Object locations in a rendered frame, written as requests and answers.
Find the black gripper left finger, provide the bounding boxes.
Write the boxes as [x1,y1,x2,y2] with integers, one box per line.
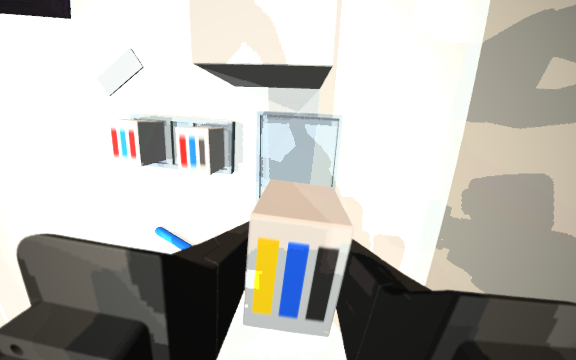
[16,221,249,360]

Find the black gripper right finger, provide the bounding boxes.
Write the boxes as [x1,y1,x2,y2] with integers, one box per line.
[336,238,576,360]

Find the beige flat panel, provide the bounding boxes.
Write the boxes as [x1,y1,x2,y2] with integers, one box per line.
[424,0,576,303]

